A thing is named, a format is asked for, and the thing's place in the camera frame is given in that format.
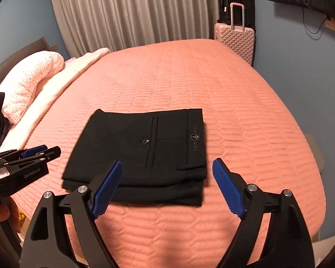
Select salmon quilted bedspread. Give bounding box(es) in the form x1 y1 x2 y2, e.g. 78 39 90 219
14 39 326 267

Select light pink blanket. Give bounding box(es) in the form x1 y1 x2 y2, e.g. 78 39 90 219
0 47 111 153

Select dark headboard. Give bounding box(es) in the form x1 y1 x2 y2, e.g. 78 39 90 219
0 37 58 84

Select pink quilted suitcase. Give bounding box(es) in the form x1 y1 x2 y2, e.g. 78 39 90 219
214 2 255 65

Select pink dotted pillow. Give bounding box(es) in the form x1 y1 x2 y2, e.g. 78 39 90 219
0 51 65 124

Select grey pleated curtain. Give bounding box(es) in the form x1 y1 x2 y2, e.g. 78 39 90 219
51 0 218 56

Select black hard suitcase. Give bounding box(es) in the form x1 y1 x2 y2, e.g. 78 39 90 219
217 0 255 30

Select black power cable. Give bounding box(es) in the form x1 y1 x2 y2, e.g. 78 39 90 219
301 4 332 36

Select black pants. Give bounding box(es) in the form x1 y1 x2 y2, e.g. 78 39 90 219
62 108 207 206

